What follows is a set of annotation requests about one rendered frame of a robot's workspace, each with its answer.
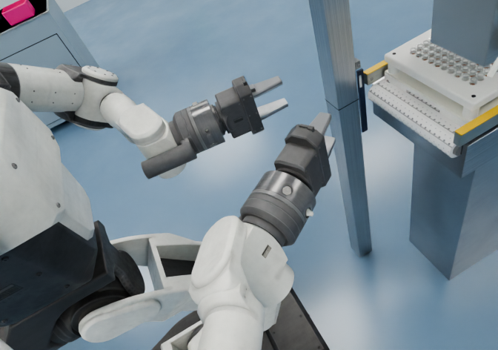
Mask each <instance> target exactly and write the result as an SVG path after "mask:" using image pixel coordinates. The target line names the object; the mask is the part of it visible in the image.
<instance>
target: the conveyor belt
mask: <svg viewBox="0 0 498 350"><path fill-rule="evenodd" d="M368 98H369V99H370V100H371V101H372V102H373V103H375V104H376V105H378V106H379V107H381V109H383V110H385V111H386V112H388V113H389V114H390V115H392V116H393V117H394V118H396V119H398V120H399V121H400V122H401V123H403V124H404V125H406V126H407V127H409V128H410V129H411V130H413V131H414V132H416V133H417V134H419V135H420V136H421V137H422V138H424V139H426V140H427V141H428V142H430V143H431V144H432V145H434V146H435V147H437V148H438V149H440V150H441V151H442V152H443V153H445V154H447V155H448V156H449V157H450V158H454V157H457V156H456V155H455V154H453V149H454V148H455V146H456V145H455V144H454V143H453V141H454V131H455V130H456V129H458V128H460V126H459V125H458V124H457V123H455V122H453V121H451V120H450V119H448V118H447V117H445V116H443V115H442V114H441V113H439V109H438V108H436V107H434V106H433V105H431V104H429V103H428V102H426V101H425V100H423V99H421V98H419V97H418V96H416V95H415V94H413V93H412V92H410V91H408V92H407V93H406V92H405V91H403V90H401V89H400V88H398V87H397V86H395V85H393V84H391V83H388V82H387V81H386V80H385V79H383V80H381V81H379V82H377V83H376V84H374V85H373V86H372V87H371V89H370V90H369V91H368Z"/></svg>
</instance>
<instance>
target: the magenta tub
mask: <svg viewBox="0 0 498 350"><path fill-rule="evenodd" d="M1 14H2V15H3V17H5V19H6V20H7V21H8V23H9V24H10V25H11V26H13V25H16V24H18V23H20V22H22V21H24V20H26V19H29V18H31V17H33V16H35V8H34V7H33V6H32V4H31V3H30V2H29V0H19V1H16V2H14V3H12V4H10V5H8V6H6V7H3V9H2V13H1Z"/></svg>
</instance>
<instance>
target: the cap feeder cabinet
mask: <svg viewBox="0 0 498 350"><path fill-rule="evenodd" d="M29 2H30V3H31V4H32V6H33V7H34V8H35V16H33V17H31V18H29V19H26V20H24V21H22V22H20V23H18V24H16V25H13V26H11V25H10V24H9V23H8V21H7V20H6V19H5V17H3V15H2V14H1V13H2V9H3V8H2V9H0V15H1V19H0V62H5V63H11V64H18V65H28V66H34V67H45V68H51V69H53V68H54V69H56V68H57V67H58V66H59V65H61V64H63V65H73V66H79V67H84V66H93V67H99V65H98V64H97V62H96V60H95V59H94V58H93V56H92V55H91V53H90V51H89V50H88V49H87V47H86V46H85V44H84V42H83V41H82V40H81V38H80V37H79V35H78V34H77V32H76V31H75V30H74V28H73V26H72V25H71V23H70V22H69V21H68V19H67V17H66V16H65V14H64V13H63V12H62V10H61V8H60V7H59V6H58V4H57V3H56V1H55V0H29ZM99 68H100V67H99ZM33 113H34V114H35V115H36V116H37V117H38V118H39V119H40V120H41V121H42V122H43V123H44V124H45V125H46V126H47V127H48V128H49V129H51V128H53V127H55V126H57V125H59V124H61V123H63V122H65V121H66V120H64V119H62V118H60V117H58V116H57V115H55V113H54V112H33Z"/></svg>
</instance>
